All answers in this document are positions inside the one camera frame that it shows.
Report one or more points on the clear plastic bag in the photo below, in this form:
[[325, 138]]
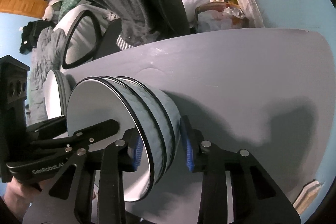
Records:
[[220, 18]]

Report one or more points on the small white plate black rim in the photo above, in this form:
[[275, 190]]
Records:
[[67, 87], [52, 95]]

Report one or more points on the black clothes pile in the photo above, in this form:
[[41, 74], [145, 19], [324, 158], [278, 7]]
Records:
[[31, 35]]

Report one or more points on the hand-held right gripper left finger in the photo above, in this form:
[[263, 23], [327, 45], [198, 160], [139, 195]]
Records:
[[136, 154]]

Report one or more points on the striped cloth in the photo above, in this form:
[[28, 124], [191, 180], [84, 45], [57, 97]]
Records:
[[124, 43]]

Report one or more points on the person's left hand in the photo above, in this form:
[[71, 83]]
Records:
[[18, 197]]

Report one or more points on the large white plate black rim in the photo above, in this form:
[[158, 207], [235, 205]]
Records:
[[81, 40]]

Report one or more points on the dark chair backrest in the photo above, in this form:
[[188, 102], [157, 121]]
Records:
[[110, 40]]

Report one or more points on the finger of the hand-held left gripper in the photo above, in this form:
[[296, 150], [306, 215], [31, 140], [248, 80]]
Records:
[[99, 129], [50, 125]]

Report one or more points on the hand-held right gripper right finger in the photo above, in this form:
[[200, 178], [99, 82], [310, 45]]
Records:
[[187, 154]]

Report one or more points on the grey quilted comforter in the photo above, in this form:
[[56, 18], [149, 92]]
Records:
[[42, 77]]

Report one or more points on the pale wooden board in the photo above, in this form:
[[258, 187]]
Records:
[[307, 196]]

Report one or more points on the green patterned cloth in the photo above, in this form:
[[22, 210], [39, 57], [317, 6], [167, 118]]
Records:
[[69, 5]]

